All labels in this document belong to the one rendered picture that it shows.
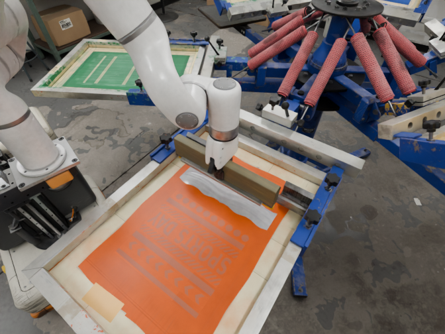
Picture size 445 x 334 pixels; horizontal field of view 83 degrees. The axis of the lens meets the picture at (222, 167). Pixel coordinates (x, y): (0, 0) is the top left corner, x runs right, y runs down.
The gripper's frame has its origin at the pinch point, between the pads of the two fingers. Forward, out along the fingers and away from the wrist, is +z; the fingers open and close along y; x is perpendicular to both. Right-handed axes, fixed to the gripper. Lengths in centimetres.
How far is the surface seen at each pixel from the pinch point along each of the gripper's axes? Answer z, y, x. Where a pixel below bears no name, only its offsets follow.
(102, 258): 14.4, 37.1, -15.6
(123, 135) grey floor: 111, -57, -156
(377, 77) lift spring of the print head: -7, -69, 25
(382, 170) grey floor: 108, -155, 62
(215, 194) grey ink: 13.5, 1.0, -2.1
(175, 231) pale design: 14.1, 18.9, -4.2
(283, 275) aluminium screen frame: 10.2, 13.0, 28.7
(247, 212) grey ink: 13.0, 0.9, 10.5
